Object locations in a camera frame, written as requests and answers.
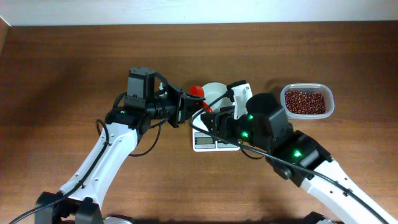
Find red plastic measuring scoop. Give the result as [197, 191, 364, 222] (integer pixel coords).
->
[190, 85, 208, 109]

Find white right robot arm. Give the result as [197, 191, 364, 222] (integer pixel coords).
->
[200, 93, 397, 223]

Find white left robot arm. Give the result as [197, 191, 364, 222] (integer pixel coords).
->
[34, 84, 205, 223]

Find white round bowl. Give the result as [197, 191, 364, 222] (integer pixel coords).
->
[198, 82, 233, 113]

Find white digital kitchen scale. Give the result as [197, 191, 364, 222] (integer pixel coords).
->
[192, 100, 239, 152]

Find clear plastic bean container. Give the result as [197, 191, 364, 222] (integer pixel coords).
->
[280, 83, 335, 120]

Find red adzuki beans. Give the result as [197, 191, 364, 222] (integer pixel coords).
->
[284, 90, 326, 114]

